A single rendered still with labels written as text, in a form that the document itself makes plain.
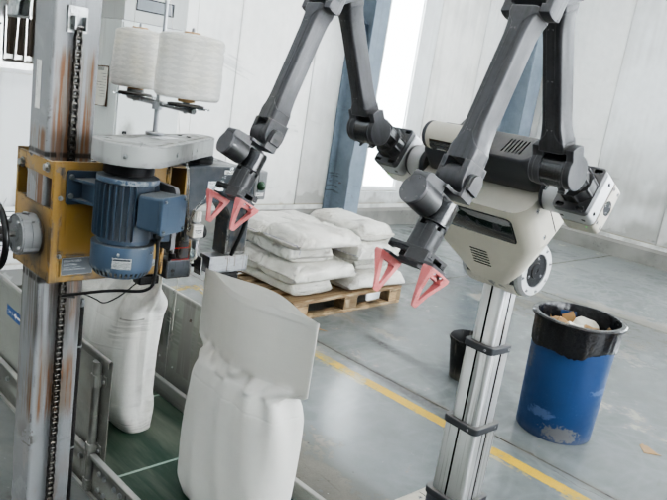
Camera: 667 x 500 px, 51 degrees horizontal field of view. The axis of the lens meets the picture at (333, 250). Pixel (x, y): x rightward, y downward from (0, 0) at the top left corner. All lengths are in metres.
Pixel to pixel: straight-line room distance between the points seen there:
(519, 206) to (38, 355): 1.31
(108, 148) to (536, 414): 2.81
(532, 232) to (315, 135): 6.14
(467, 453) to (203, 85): 1.31
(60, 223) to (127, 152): 0.30
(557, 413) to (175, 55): 2.78
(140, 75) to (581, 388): 2.69
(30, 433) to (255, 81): 5.51
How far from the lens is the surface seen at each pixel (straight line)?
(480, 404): 2.17
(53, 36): 1.86
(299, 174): 7.76
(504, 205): 1.79
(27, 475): 2.20
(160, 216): 1.67
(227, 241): 2.15
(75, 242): 1.90
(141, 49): 1.99
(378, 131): 1.93
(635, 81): 10.00
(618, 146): 9.99
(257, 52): 7.19
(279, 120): 1.73
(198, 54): 1.75
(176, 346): 2.86
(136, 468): 2.34
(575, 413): 3.86
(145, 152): 1.68
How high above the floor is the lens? 1.62
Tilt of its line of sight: 13 degrees down
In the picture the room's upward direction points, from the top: 9 degrees clockwise
